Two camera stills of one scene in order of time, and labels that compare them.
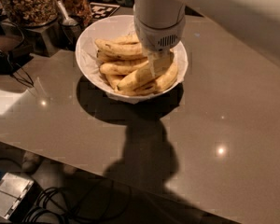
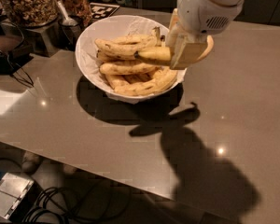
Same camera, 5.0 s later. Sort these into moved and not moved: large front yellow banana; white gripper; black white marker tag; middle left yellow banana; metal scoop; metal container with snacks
Moved: large front yellow banana; white gripper
Not moved: middle left yellow banana; black white marker tag; metal container with snacks; metal scoop
